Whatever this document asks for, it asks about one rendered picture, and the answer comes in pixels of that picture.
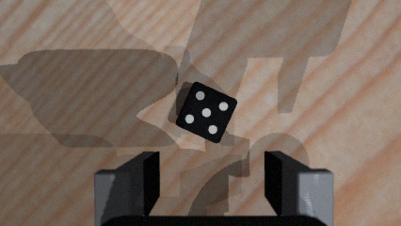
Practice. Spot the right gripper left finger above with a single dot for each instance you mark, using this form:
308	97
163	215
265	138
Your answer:
132	189

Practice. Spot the black die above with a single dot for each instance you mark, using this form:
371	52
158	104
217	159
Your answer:
206	112

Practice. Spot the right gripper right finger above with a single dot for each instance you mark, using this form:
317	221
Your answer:
294	189

